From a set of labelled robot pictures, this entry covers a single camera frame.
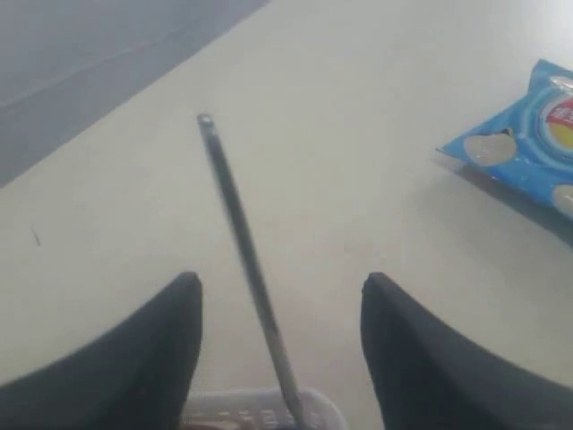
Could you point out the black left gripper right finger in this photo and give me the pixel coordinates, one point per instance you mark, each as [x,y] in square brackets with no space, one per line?
[426,375]

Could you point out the silver table knife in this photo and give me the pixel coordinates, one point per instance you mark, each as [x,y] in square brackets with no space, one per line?
[260,296]

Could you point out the white perforated plastic basket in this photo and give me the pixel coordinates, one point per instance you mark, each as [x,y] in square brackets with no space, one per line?
[260,409]

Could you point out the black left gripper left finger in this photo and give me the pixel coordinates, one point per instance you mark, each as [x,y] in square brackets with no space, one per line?
[135,376]

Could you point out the blue chips bag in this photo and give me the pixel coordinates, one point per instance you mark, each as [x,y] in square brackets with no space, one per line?
[522,156]

